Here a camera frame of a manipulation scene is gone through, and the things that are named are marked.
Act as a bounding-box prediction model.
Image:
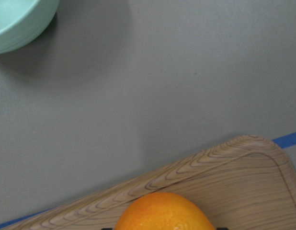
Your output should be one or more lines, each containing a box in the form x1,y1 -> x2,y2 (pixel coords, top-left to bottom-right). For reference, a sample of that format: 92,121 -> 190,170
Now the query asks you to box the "orange fruit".
114,192 -> 215,230

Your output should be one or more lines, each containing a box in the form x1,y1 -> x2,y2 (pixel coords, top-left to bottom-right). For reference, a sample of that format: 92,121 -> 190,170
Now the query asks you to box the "green bowl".
0,0 -> 59,54

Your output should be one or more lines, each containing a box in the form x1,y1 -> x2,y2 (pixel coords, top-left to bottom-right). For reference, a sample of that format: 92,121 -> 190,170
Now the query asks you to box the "wooden cutting board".
7,135 -> 296,230

